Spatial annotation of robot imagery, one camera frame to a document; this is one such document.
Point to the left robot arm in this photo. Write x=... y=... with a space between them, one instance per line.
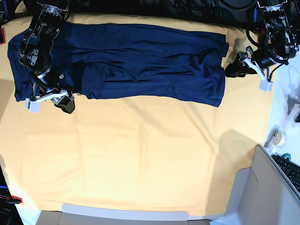
x=279 y=44

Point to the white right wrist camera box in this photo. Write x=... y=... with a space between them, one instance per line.
x=32 y=106

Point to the red black tool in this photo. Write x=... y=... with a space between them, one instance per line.
x=13 y=200

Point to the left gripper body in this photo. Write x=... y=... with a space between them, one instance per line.
x=258 y=61

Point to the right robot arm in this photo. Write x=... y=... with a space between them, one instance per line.
x=34 y=55

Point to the black keyboard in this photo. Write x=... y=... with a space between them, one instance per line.
x=291 y=170

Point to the cardboard box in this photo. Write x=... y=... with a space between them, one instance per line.
x=261 y=195

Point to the blue T-shirt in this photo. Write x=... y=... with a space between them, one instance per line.
x=109 y=61

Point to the red clamp left edge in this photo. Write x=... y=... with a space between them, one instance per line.
x=2 y=36

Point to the tape roll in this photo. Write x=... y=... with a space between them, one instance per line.
x=276 y=138

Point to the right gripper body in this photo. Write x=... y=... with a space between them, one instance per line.
x=53 y=94

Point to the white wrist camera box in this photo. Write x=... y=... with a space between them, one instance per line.
x=266 y=85
x=32 y=106

